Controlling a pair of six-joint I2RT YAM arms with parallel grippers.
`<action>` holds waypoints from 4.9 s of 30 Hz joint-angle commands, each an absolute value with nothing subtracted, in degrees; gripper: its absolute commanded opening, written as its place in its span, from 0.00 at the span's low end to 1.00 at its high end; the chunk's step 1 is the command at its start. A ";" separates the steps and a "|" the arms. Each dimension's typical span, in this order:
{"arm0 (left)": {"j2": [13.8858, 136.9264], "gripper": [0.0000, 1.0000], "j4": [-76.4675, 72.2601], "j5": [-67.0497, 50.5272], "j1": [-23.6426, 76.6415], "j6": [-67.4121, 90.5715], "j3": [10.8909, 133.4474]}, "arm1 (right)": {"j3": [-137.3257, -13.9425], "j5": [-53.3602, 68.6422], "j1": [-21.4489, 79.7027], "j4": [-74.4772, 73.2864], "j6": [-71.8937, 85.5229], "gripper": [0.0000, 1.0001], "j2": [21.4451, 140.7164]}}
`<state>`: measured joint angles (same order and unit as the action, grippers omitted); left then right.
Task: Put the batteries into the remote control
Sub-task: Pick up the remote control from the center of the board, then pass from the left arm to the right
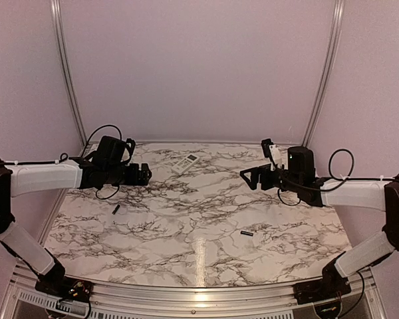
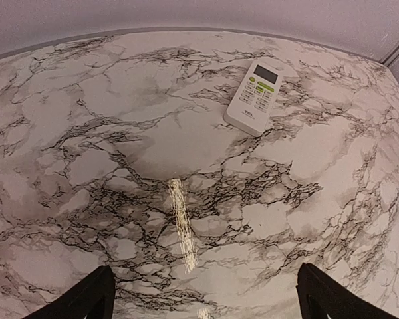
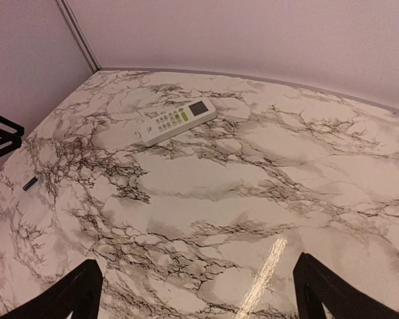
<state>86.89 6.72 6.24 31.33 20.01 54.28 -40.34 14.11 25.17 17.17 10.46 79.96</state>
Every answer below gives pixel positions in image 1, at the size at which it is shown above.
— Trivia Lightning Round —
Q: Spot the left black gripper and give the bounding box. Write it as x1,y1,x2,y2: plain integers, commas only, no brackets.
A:
104,161,151,185

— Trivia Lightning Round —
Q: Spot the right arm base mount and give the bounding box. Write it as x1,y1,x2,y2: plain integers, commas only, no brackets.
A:
293,279,352,304

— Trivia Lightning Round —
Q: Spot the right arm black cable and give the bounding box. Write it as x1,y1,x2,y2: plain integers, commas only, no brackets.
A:
277,148,356,207

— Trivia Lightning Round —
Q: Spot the white remote control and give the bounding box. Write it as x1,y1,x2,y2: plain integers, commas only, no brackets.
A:
171,154,200,175

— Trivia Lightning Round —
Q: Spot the left aluminium frame post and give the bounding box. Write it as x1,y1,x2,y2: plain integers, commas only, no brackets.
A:
50,0,87,146

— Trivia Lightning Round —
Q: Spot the black battery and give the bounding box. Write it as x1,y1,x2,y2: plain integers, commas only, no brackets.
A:
112,205,120,215
240,231,253,237

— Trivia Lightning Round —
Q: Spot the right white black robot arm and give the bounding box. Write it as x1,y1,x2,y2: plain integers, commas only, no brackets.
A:
240,140,399,298

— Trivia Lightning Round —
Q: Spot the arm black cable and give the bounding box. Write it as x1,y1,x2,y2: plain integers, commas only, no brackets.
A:
58,124,124,200
277,148,356,207

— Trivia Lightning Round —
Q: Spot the aluminium frame post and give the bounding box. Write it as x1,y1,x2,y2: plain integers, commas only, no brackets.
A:
50,0,87,146
302,0,346,147

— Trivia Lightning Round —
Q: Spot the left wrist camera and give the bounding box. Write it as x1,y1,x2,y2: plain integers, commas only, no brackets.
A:
122,138,136,161

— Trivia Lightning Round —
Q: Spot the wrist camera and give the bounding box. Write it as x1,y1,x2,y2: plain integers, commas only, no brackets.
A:
261,138,283,170
122,138,136,161

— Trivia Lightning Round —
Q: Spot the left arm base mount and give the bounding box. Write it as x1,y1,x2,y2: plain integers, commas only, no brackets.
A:
35,276,93,303

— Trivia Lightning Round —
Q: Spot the right aluminium frame post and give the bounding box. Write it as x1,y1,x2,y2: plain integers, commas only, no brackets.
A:
302,0,346,147

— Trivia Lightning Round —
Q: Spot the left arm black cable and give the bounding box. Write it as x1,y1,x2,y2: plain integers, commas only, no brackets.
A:
58,124,124,200

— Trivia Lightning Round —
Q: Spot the front aluminium rail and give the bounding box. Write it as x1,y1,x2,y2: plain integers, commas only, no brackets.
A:
0,263,386,318

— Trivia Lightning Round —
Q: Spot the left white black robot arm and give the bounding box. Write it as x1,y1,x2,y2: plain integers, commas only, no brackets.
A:
0,136,152,296

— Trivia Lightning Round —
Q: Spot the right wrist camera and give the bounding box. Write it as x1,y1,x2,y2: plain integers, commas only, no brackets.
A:
261,138,283,170

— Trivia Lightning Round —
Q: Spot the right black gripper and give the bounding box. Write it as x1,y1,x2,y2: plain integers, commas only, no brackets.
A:
240,163,302,193

